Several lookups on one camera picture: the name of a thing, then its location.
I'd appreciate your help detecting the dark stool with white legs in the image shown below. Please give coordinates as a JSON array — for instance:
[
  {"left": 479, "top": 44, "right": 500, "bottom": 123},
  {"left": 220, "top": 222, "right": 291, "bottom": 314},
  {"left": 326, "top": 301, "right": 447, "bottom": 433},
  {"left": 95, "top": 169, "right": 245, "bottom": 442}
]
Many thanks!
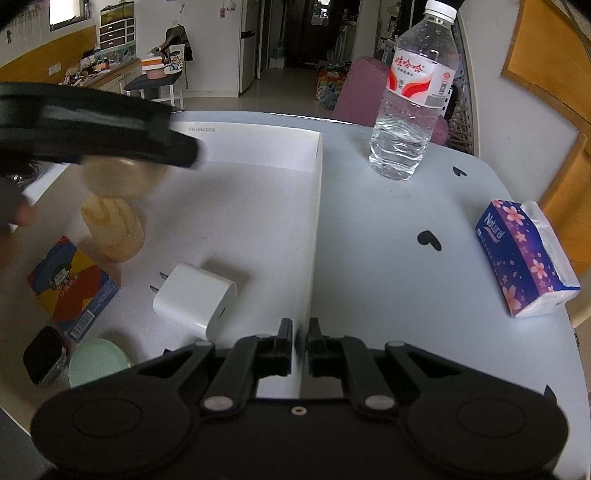
[{"left": 124, "top": 72, "right": 184, "bottom": 111}]

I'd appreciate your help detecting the purple sofa chair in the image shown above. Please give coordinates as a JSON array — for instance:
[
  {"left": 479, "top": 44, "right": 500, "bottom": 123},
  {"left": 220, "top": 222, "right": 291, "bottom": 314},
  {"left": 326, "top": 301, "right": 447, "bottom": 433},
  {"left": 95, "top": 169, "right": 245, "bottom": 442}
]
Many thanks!
[{"left": 332, "top": 54, "right": 453, "bottom": 145}]

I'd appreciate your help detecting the white shallow tray box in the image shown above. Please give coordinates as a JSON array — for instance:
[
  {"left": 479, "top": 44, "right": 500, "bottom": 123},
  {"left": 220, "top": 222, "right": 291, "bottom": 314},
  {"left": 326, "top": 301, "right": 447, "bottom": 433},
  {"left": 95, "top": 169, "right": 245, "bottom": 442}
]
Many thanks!
[{"left": 1, "top": 122, "right": 322, "bottom": 429}]

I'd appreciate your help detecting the white refrigerator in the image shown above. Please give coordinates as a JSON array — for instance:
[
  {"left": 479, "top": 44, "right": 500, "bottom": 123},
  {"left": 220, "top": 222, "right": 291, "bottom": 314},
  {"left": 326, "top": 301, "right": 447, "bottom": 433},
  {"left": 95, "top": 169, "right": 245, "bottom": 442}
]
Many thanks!
[{"left": 238, "top": 0, "right": 259, "bottom": 94}]

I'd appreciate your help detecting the white USB wall charger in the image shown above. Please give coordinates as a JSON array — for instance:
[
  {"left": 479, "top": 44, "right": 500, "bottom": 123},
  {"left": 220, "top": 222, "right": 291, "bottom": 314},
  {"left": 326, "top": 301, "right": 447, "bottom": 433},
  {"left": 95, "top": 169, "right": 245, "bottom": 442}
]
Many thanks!
[{"left": 150, "top": 262, "right": 238, "bottom": 340}]

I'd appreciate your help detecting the beige earbuds case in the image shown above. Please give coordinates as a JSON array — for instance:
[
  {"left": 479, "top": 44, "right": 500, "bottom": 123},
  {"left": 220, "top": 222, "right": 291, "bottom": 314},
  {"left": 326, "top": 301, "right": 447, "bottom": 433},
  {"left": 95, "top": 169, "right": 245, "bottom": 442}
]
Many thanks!
[{"left": 81, "top": 156, "right": 168, "bottom": 200}]

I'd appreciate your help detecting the red blue yellow card box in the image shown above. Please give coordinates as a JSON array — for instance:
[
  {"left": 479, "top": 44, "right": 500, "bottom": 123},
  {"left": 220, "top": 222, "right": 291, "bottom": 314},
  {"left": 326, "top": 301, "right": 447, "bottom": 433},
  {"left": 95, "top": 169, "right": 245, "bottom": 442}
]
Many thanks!
[{"left": 27, "top": 236, "right": 119, "bottom": 343}]

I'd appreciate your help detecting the pink pot on stool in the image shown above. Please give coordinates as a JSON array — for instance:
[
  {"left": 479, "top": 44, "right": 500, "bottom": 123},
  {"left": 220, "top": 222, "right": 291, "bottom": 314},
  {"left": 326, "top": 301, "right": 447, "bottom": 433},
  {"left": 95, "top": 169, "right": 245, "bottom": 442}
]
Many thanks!
[{"left": 140, "top": 55, "right": 166, "bottom": 80}]

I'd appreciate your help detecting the smartwatch body black screen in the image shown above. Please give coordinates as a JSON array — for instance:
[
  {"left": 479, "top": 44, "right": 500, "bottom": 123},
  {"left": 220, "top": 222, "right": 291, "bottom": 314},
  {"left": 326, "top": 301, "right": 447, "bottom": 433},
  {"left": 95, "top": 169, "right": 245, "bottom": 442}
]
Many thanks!
[{"left": 23, "top": 326, "right": 69, "bottom": 386}]

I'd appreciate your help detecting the small drawer organizer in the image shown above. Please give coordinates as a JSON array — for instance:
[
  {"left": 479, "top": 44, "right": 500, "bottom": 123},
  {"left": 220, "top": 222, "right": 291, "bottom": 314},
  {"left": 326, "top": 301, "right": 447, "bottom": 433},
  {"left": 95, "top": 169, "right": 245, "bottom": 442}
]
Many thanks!
[{"left": 98, "top": 1, "right": 135, "bottom": 50}]

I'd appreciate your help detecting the clear water bottle red label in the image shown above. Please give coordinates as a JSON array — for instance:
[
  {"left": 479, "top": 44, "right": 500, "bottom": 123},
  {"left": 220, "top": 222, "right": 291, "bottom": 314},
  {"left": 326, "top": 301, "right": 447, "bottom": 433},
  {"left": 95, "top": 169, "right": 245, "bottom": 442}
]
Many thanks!
[{"left": 369, "top": 1, "right": 460, "bottom": 181}]

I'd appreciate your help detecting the purple floral tissue pack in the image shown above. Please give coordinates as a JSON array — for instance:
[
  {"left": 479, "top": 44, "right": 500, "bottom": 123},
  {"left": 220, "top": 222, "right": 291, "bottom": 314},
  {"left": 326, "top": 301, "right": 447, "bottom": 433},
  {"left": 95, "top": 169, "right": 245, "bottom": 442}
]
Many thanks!
[{"left": 475, "top": 199, "right": 580, "bottom": 318}]

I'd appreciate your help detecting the white cabinet counter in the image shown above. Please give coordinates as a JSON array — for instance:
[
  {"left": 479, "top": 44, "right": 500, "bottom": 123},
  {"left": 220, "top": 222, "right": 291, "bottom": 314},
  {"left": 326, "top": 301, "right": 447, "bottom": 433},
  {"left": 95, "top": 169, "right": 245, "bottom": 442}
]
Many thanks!
[{"left": 60, "top": 59, "right": 141, "bottom": 94}]

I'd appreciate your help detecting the person's left hand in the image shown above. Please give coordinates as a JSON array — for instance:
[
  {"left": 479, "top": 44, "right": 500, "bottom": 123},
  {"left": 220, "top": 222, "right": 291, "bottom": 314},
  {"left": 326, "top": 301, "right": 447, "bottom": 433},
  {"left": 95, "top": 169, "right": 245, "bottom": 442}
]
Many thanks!
[{"left": 1, "top": 179, "right": 36, "bottom": 269}]

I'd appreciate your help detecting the mint green round disc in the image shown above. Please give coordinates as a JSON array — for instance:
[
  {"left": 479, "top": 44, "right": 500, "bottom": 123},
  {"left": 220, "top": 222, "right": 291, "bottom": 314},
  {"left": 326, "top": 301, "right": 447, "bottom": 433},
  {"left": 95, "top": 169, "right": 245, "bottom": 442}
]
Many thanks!
[{"left": 68, "top": 338, "right": 132, "bottom": 388}]

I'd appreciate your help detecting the oval light wooden box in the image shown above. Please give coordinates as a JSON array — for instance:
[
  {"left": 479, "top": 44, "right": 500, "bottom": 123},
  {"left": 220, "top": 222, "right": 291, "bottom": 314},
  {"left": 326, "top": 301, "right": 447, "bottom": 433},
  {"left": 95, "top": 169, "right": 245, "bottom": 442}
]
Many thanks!
[{"left": 80, "top": 194, "right": 145, "bottom": 263}]

